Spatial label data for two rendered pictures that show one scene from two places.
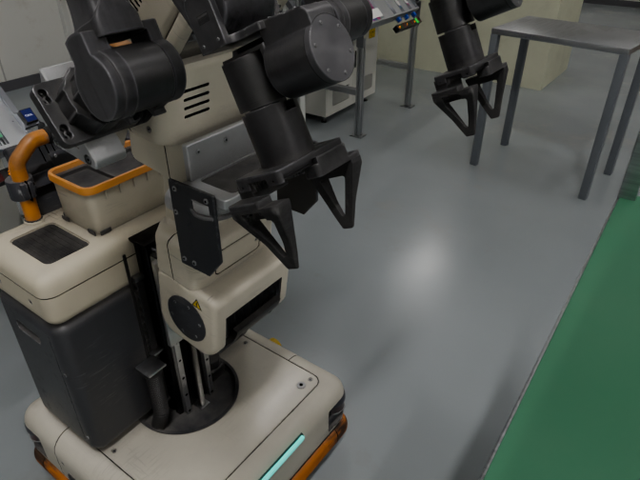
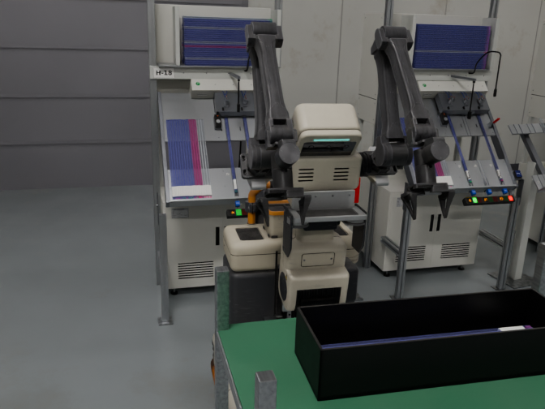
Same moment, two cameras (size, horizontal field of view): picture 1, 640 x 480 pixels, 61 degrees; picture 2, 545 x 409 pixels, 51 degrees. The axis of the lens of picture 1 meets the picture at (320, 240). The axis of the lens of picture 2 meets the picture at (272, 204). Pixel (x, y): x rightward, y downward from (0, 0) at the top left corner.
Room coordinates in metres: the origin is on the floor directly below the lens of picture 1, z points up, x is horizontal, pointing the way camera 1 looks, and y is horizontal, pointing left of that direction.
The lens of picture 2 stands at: (-0.66, -0.92, 1.63)
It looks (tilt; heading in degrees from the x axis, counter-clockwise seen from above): 18 degrees down; 40
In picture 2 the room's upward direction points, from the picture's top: 2 degrees clockwise
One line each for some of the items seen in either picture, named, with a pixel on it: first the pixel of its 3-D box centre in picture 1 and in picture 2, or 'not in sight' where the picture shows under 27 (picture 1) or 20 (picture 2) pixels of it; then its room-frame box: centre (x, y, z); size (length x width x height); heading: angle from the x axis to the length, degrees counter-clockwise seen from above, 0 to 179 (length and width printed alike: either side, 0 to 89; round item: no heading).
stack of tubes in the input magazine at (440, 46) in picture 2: not in sight; (448, 46); (2.97, 0.72, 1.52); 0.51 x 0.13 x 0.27; 145
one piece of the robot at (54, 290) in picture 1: (145, 289); (290, 282); (1.07, 0.44, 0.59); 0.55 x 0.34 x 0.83; 144
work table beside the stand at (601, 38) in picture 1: (554, 104); not in sight; (3.00, -1.33, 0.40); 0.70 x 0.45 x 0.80; 48
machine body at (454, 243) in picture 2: not in sight; (411, 218); (2.99, 0.85, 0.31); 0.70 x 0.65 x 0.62; 145
